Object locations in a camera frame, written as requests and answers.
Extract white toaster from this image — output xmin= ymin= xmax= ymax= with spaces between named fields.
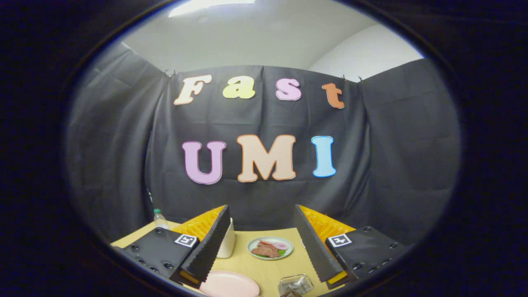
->
xmin=217 ymin=218 xmax=236 ymax=259

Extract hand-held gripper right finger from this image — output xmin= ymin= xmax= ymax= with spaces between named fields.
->
xmin=294 ymin=204 xmax=413 ymax=289

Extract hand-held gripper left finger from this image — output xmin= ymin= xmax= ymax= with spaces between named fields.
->
xmin=123 ymin=204 xmax=232 ymax=289

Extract brown meat slice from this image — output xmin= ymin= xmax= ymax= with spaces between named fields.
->
xmin=252 ymin=241 xmax=280 ymax=259

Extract pale green plate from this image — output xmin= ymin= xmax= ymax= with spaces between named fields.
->
xmin=247 ymin=236 xmax=294 ymax=261

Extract pink plate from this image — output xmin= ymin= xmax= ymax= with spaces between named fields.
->
xmin=199 ymin=270 xmax=260 ymax=297

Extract clear plastic water bottle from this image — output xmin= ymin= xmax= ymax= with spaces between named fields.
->
xmin=153 ymin=209 xmax=170 ymax=230

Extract metal basket in clear tray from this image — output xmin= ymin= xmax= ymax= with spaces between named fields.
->
xmin=278 ymin=274 xmax=315 ymax=297

